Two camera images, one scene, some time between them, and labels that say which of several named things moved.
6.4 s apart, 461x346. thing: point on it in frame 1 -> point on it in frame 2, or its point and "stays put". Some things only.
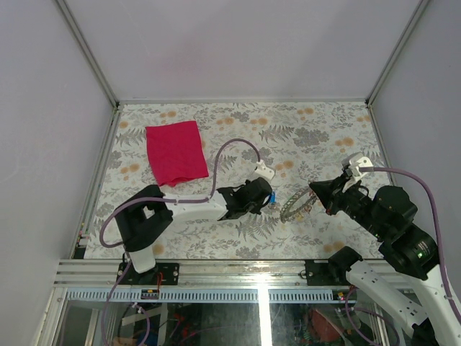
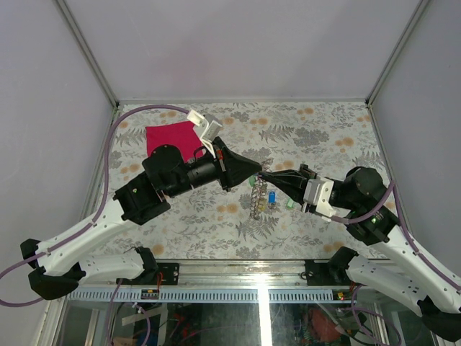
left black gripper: [258, 209] -> [232, 169]
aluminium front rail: [84, 281] stays put
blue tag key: [273, 197] stays put
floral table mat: [290, 145] stays put
